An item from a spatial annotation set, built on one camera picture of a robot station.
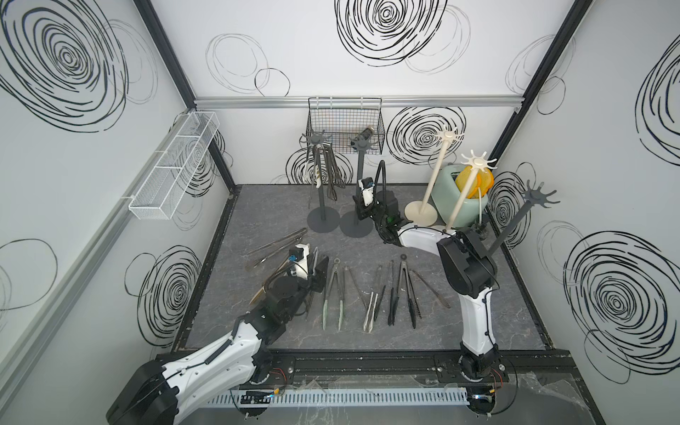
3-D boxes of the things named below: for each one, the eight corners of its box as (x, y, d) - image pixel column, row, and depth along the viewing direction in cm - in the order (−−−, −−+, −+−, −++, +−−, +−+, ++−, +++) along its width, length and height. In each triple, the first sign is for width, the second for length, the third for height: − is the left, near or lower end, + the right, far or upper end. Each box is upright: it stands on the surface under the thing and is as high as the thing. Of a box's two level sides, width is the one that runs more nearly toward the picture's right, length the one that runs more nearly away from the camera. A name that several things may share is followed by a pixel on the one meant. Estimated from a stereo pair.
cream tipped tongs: (362, 331, 82) (363, 328, 80) (374, 267, 96) (375, 264, 94) (371, 333, 82) (372, 330, 80) (382, 269, 96) (383, 266, 94)
